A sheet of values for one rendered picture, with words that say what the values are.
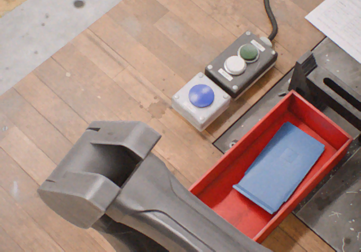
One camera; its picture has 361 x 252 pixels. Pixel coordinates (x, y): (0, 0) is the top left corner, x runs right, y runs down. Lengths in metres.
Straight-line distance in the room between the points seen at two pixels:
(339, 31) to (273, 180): 0.30
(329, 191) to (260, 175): 0.11
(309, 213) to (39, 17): 1.47
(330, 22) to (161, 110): 0.33
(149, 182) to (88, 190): 0.06
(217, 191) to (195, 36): 0.28
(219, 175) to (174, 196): 0.46
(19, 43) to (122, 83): 1.18
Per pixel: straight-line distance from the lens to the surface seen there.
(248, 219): 1.11
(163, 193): 0.67
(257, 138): 1.16
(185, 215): 0.67
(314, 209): 1.13
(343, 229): 1.13
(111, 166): 0.73
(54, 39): 2.35
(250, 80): 1.18
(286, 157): 1.15
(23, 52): 2.34
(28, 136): 1.18
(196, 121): 1.15
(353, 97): 1.14
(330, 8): 1.31
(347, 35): 1.29
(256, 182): 1.12
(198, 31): 1.26
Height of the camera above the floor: 1.94
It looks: 62 degrees down
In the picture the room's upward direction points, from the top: 3 degrees clockwise
